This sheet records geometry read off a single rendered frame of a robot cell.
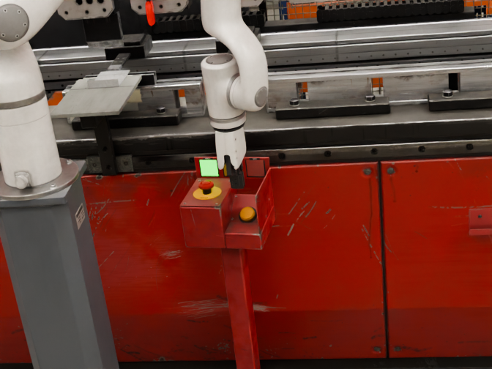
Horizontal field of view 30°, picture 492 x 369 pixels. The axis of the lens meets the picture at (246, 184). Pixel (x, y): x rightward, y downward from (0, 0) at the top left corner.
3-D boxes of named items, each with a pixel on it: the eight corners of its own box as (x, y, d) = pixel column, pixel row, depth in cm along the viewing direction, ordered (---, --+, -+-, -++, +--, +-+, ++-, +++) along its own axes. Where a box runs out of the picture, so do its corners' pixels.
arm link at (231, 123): (214, 102, 217) (216, 113, 218) (204, 119, 210) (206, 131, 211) (248, 102, 215) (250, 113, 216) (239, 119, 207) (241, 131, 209)
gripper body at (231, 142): (217, 109, 218) (224, 151, 224) (206, 129, 210) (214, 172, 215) (248, 109, 216) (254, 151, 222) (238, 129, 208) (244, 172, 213)
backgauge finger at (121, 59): (92, 77, 258) (89, 61, 256) (115, 49, 281) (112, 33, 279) (134, 75, 256) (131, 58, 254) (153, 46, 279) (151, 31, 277)
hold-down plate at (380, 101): (276, 120, 245) (274, 109, 243) (277, 112, 249) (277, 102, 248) (389, 113, 240) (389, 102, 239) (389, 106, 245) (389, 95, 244)
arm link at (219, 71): (255, 107, 212) (224, 100, 217) (247, 54, 205) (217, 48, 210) (231, 123, 206) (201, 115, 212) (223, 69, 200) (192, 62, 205)
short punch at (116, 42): (87, 50, 250) (80, 15, 246) (89, 47, 252) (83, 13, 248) (123, 47, 248) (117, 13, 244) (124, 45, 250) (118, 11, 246)
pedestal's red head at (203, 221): (185, 247, 231) (175, 184, 224) (203, 217, 245) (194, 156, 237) (262, 250, 226) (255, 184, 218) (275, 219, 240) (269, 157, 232)
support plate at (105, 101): (49, 118, 230) (48, 115, 230) (78, 83, 254) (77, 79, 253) (118, 114, 228) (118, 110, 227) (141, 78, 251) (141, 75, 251)
